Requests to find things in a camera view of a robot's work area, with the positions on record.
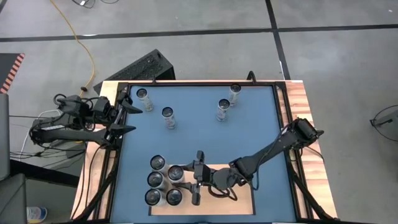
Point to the light wooden board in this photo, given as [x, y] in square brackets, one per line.
[224, 207]

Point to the grey cabinet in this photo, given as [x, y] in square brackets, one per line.
[3, 137]

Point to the black mat with hazard stripes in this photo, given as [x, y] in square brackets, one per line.
[7, 67]

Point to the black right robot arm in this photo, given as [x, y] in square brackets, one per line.
[270, 149]

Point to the white blue yellow bottle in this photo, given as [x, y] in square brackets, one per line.
[35, 214]

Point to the white Celsius Peach Vibe can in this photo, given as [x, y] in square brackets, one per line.
[223, 104]

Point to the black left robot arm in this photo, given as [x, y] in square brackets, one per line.
[71, 135]

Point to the white Celsius beverage can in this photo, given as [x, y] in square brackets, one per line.
[153, 197]

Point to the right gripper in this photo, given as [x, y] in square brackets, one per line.
[202, 174]

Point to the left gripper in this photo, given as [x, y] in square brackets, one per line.
[102, 107]

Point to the clear tube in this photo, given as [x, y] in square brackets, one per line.
[155, 179]
[158, 162]
[235, 89]
[175, 172]
[168, 112]

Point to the blue table mat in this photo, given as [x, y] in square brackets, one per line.
[199, 133]

